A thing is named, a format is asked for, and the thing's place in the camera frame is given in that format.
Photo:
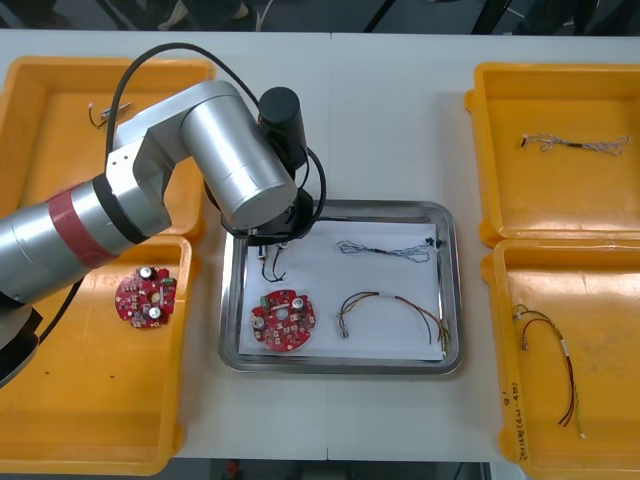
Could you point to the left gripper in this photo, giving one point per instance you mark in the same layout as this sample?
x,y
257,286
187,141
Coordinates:
x,y
300,220

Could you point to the round red circuit board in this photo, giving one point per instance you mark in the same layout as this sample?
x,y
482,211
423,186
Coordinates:
x,y
135,300
285,330

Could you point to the red black green-yellow harness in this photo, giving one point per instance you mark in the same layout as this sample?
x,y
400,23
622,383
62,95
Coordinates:
x,y
385,295
563,347

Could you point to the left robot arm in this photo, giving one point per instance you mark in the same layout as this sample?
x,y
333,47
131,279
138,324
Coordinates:
x,y
235,150

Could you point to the steel tray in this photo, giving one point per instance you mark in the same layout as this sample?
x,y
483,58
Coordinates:
x,y
230,310

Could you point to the white paper sheet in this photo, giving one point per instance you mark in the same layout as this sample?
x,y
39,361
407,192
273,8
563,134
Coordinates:
x,y
380,320

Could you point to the yellow-orange plastic bin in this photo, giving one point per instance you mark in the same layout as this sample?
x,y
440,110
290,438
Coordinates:
x,y
565,210
610,450
90,400
65,150

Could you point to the black frame leg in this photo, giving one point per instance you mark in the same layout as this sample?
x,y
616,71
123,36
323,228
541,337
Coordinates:
x,y
381,15
492,15

